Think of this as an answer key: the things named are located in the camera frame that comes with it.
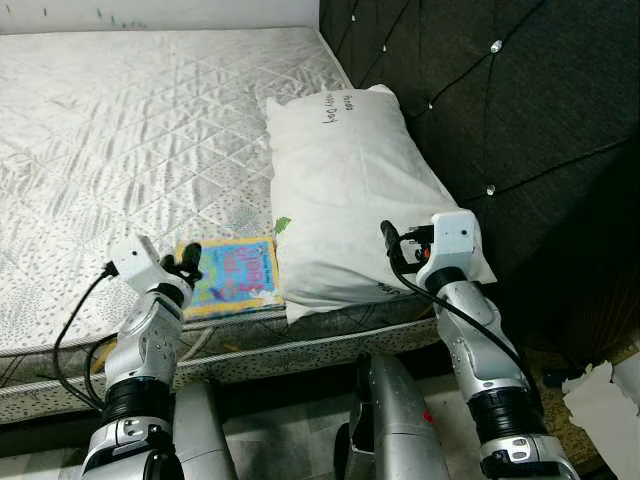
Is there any colourful children's book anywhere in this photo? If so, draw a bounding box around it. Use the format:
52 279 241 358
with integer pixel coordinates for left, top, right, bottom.
175 236 284 319

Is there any white pillow with writing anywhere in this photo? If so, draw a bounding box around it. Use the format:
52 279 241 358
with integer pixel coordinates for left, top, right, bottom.
265 84 498 326

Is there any white quilted mattress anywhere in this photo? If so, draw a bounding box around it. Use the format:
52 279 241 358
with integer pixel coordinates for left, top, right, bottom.
0 25 441 426

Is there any silver left robot leg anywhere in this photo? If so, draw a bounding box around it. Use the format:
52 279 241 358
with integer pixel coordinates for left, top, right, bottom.
170 380 241 480

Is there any silver robot leg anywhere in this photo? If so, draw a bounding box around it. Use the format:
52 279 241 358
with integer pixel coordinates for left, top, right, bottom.
335 352 451 480
170 380 241 480

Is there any silver right robot leg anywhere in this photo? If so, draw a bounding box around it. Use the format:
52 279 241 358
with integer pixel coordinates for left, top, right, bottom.
335 352 451 480

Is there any black tufted headboard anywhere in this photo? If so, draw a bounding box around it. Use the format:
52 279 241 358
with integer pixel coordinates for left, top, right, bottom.
318 0 640 351

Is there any white paper bag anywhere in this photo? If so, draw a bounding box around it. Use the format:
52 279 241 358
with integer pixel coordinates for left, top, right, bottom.
560 350 640 480

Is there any brown rug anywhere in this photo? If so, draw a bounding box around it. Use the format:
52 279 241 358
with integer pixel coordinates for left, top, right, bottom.
525 345 640 476

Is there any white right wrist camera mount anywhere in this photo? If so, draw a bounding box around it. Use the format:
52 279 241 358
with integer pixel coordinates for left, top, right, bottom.
417 210 484 286

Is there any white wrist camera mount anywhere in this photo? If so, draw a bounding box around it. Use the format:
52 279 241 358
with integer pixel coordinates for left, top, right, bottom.
107 234 163 283
417 210 484 286

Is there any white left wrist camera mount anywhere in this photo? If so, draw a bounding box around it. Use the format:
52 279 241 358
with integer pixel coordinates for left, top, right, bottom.
107 234 163 283

